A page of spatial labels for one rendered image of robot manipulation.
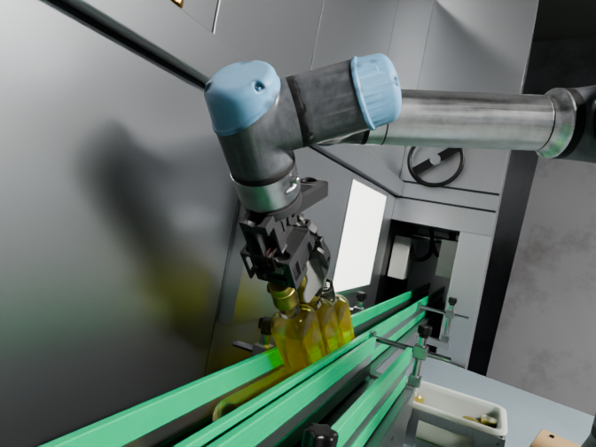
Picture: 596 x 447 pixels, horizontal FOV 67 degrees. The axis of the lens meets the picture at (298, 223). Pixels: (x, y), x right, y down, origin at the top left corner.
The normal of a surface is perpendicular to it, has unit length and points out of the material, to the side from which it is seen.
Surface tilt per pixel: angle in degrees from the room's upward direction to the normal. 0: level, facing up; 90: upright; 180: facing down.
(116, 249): 90
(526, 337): 82
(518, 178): 90
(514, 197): 90
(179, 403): 90
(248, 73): 48
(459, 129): 116
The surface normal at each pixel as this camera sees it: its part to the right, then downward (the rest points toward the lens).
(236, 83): -0.18, -0.71
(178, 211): 0.90, 0.18
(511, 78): -0.40, -0.06
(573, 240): -0.59, -0.25
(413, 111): 0.07, 0.03
